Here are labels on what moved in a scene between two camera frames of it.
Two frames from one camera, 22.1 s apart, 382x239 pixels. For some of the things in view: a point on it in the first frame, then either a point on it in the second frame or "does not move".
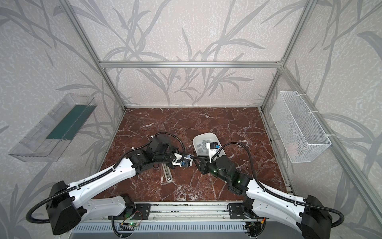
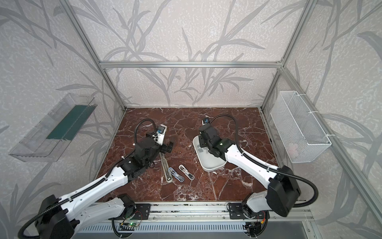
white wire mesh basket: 302,137 does not move
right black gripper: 201,163 to 203,136
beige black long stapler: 168,173 does not move
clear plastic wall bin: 50,140 does not move
